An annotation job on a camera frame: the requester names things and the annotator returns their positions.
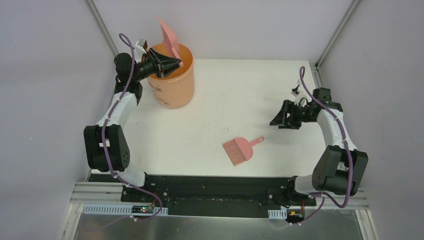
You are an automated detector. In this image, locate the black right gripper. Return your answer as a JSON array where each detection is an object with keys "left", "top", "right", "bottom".
[{"left": 270, "top": 99, "right": 316, "bottom": 130}]

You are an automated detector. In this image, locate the pink dustpan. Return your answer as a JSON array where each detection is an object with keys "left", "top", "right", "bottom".
[{"left": 156, "top": 16, "right": 181, "bottom": 59}]

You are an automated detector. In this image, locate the pink hand brush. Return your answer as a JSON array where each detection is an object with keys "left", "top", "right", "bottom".
[{"left": 222, "top": 136, "right": 265, "bottom": 167}]

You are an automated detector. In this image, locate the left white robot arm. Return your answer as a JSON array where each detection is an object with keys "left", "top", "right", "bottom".
[{"left": 83, "top": 48, "right": 183, "bottom": 203}]

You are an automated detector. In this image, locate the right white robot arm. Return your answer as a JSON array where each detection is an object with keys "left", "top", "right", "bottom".
[{"left": 269, "top": 87, "right": 369, "bottom": 205}]

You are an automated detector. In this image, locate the orange plastic bucket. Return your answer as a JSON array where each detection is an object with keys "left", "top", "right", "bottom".
[{"left": 147, "top": 43, "right": 195, "bottom": 109}]

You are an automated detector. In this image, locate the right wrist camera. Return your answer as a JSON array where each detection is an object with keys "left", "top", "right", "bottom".
[{"left": 291, "top": 85, "right": 308, "bottom": 106}]

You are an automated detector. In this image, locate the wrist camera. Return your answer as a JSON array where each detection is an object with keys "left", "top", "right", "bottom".
[
  {"left": 291, "top": 85, "right": 308, "bottom": 106},
  {"left": 135, "top": 38, "right": 148, "bottom": 55}
]

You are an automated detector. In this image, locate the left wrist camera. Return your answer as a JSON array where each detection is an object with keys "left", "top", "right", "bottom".
[{"left": 135, "top": 38, "right": 148, "bottom": 55}]

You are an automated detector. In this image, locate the right white cable duct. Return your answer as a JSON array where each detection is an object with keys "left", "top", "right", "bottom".
[{"left": 267, "top": 208, "right": 288, "bottom": 220}]

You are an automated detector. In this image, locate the white cable duct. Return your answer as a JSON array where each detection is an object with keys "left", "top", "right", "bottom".
[
  {"left": 267, "top": 208, "right": 288, "bottom": 220},
  {"left": 82, "top": 203, "right": 169, "bottom": 217}
]

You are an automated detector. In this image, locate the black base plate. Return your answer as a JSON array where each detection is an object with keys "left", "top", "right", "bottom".
[{"left": 89, "top": 173, "right": 352, "bottom": 220}]

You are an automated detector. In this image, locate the aluminium frame rail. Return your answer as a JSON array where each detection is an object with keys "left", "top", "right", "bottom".
[{"left": 70, "top": 181, "right": 370, "bottom": 211}]

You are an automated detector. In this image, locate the left white cable duct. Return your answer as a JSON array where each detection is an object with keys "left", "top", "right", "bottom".
[{"left": 82, "top": 203, "right": 169, "bottom": 217}]

